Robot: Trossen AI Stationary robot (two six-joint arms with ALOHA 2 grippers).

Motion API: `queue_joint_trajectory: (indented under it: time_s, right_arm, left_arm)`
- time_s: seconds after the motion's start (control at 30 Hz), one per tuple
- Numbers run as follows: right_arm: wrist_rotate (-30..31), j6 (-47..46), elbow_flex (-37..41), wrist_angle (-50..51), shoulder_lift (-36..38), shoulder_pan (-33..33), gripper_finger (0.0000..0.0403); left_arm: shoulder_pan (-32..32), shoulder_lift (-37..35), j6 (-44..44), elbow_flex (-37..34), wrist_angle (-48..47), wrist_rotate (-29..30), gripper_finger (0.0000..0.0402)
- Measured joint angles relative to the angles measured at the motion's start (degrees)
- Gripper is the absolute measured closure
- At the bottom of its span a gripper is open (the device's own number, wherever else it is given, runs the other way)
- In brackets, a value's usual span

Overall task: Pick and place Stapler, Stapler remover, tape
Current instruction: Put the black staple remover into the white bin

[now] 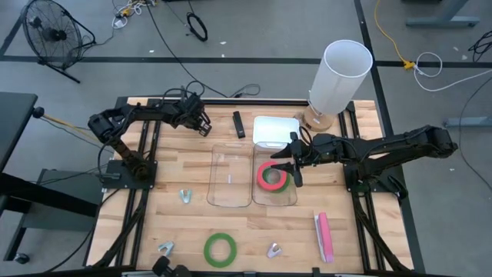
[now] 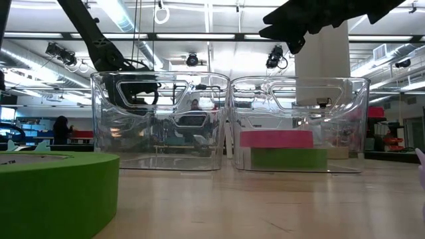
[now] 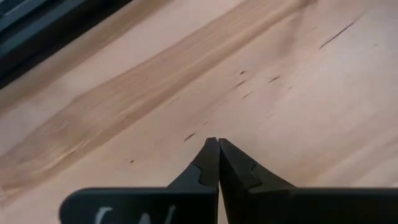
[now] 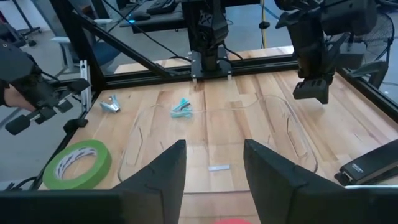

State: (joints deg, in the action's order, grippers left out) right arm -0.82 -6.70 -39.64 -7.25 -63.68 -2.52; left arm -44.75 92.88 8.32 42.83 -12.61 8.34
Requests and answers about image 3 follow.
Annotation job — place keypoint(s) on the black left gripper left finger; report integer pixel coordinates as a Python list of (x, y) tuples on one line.
[(186, 202)]

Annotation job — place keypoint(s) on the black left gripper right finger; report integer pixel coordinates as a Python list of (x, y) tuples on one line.
[(264, 205)]

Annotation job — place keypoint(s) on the black aluminium table frame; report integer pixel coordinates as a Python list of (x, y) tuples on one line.
[(31, 37)]

